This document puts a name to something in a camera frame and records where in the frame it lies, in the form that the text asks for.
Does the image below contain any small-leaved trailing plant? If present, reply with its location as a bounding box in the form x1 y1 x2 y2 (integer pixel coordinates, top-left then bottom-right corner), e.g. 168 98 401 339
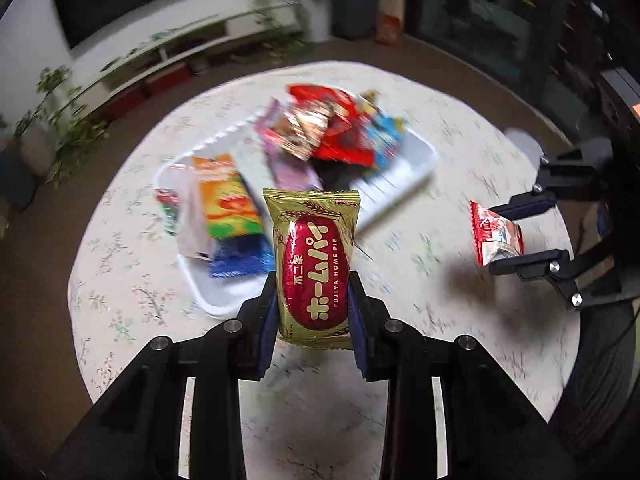
247 0 311 66

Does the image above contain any gold and red pie packet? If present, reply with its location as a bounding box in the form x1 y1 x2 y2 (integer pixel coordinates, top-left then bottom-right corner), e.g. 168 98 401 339
262 187 362 351

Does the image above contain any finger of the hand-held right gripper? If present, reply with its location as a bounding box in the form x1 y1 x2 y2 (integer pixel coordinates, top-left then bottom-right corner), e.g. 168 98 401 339
487 137 616 221
489 247 640 311

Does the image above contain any orange and green snack packet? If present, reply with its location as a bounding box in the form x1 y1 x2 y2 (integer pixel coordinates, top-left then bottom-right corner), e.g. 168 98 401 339
191 155 266 238

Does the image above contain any dark blue plant pot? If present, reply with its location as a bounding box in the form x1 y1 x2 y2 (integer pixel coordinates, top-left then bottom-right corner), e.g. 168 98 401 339
0 150 38 211

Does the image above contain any red storage box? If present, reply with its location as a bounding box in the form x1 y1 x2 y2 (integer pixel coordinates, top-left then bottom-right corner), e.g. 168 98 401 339
145 67 191 96
102 90 146 118

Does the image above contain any red and white snack packet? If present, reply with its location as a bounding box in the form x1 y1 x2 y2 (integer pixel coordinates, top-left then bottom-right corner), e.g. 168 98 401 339
469 200 525 267

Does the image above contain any pink purple snack packet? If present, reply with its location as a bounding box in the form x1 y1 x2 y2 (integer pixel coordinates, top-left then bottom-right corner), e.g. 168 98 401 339
255 100 323 191

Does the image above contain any floral tablecloth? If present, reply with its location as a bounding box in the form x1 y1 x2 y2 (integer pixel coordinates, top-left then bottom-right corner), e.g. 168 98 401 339
67 61 581 480

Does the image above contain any person's right forearm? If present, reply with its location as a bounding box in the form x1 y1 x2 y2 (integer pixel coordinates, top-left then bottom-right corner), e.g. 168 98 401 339
550 305 640 463

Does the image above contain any trailing green plant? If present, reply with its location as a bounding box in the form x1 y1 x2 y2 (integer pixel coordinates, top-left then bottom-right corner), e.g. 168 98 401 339
15 65 108 186

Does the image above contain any white plastic tray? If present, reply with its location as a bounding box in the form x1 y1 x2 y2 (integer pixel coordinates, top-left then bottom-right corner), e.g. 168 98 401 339
152 120 441 318

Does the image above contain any white TV cabinet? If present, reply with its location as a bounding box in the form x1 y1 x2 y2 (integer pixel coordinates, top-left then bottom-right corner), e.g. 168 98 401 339
70 7 306 121

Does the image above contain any yellow panda snack packet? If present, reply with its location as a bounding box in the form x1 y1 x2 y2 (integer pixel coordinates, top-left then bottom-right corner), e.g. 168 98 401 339
357 90 406 181

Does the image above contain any dark glass door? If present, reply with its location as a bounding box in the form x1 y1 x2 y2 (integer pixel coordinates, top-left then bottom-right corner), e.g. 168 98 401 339
405 0 640 121

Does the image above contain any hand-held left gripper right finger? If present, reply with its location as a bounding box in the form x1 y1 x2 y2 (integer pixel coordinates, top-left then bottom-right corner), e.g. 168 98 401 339
347 270 566 480

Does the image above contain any small red box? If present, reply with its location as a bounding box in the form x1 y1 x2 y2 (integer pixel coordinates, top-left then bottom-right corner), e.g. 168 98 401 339
375 14 403 46

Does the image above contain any large red snack packet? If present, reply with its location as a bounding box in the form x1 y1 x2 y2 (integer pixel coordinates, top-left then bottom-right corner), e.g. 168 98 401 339
287 84 376 166

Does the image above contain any blue snack packet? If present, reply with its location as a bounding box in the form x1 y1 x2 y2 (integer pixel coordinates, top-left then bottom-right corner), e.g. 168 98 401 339
207 234 276 281

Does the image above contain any brown foil snack packet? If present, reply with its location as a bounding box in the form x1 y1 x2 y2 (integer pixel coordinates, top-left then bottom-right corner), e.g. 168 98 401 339
280 100 333 161

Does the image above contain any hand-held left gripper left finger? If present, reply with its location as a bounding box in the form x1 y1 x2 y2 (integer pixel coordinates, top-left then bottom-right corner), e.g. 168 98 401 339
47 270 278 480

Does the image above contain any white plant pot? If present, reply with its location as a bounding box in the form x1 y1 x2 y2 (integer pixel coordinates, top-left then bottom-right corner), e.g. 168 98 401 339
20 125 56 176

